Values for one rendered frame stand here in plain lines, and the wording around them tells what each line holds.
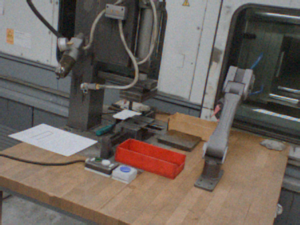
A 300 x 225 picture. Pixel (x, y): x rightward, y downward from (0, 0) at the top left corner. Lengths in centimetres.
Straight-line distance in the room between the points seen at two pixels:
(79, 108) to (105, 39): 34
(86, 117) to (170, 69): 72
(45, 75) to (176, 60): 98
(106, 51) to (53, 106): 118
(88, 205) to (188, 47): 128
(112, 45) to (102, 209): 73
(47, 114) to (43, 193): 159
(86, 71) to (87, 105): 15
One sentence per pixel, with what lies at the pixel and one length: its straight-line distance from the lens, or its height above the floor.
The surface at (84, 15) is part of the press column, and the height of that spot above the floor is 141.
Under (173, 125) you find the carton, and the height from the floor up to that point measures 94.
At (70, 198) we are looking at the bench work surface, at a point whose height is 90.
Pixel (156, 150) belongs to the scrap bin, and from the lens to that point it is 154.
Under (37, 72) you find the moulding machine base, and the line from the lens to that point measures 283.
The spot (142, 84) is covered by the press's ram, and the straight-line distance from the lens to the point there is 162.
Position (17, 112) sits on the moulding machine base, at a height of 56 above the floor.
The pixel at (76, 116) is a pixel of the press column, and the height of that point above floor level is 96.
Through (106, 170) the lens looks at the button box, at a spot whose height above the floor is 92.
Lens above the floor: 153
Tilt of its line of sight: 17 degrees down
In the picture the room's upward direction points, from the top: 8 degrees clockwise
